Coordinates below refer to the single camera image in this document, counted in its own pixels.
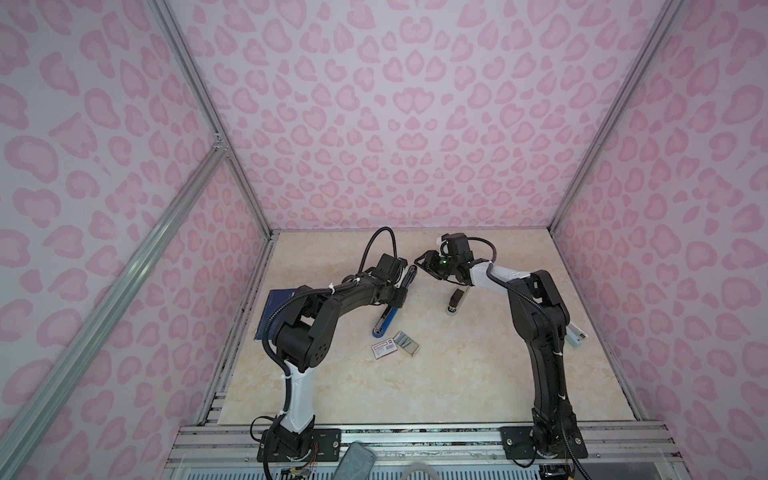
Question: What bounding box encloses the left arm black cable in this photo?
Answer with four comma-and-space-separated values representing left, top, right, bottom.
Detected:
260, 226, 400, 415

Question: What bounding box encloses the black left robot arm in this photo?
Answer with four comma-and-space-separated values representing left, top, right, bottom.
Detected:
262, 254, 408, 436

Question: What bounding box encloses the dark blue booklet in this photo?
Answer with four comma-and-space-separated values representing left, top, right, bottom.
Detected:
254, 288, 295, 341

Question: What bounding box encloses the grey cloth pad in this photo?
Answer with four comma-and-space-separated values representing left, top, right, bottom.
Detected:
332, 442, 377, 480

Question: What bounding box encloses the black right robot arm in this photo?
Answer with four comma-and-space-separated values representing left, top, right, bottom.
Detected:
415, 233, 580, 458

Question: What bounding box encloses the silver staple tray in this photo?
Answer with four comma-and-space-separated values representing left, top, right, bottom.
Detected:
393, 331, 420, 356

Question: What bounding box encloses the aluminium front rail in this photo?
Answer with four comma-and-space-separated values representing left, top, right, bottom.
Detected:
161, 421, 690, 479

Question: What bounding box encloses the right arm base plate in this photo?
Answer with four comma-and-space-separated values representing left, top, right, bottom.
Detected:
499, 426, 589, 463

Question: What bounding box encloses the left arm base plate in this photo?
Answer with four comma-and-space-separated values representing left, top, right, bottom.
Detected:
257, 426, 341, 463

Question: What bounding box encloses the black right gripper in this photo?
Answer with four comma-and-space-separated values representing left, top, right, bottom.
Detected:
414, 249, 461, 281

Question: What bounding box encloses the red white staple box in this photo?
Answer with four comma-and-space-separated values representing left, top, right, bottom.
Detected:
371, 338, 398, 360

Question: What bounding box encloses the blue black stapler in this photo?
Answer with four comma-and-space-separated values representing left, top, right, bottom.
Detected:
372, 265, 417, 338

